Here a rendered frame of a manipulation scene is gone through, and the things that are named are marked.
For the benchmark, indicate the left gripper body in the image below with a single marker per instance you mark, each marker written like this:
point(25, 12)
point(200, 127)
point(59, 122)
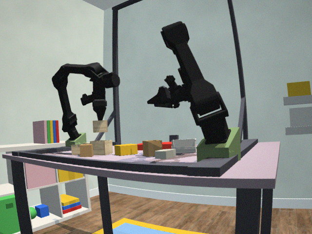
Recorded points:
point(177, 96)

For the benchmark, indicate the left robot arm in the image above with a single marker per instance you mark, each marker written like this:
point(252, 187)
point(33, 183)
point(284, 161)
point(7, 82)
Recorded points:
point(200, 93)

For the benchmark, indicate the red flat rectangular block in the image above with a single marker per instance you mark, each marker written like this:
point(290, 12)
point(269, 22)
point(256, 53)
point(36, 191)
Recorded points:
point(165, 145)

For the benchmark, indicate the yellow rectangular block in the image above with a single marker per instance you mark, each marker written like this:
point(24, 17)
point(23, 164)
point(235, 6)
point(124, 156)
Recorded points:
point(122, 150)

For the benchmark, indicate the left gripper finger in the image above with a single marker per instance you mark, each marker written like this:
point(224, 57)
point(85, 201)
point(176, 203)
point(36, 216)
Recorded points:
point(156, 99)
point(167, 105)

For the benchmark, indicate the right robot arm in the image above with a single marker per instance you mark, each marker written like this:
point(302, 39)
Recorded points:
point(101, 79)

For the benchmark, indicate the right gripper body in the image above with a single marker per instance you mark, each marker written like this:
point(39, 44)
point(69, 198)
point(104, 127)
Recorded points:
point(99, 101)

